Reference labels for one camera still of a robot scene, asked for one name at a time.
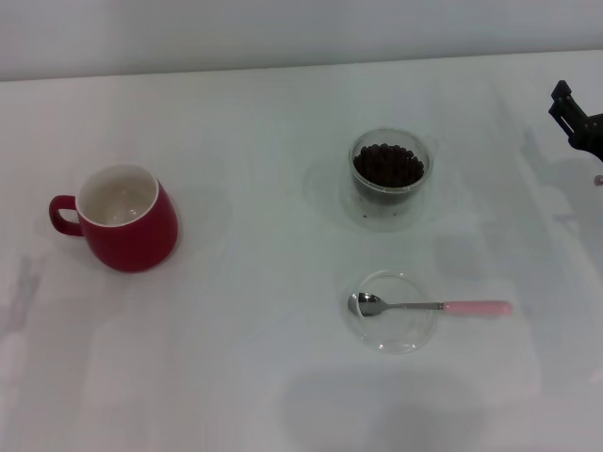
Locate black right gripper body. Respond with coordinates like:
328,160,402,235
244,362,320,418
567,111,603,164

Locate clear glass cup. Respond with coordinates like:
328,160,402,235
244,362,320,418
347,126,440,209

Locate clear round glass dish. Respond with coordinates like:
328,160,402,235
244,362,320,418
345,268,442,355

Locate dark coffee beans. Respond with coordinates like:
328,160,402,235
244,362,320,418
352,142,425,207

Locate red ceramic mug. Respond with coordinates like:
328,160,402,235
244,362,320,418
48,163,180,274

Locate pink handled metal spoon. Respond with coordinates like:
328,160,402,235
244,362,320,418
347,292,513,319

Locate glass saucer with crumbs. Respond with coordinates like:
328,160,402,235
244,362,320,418
339,181,428,234

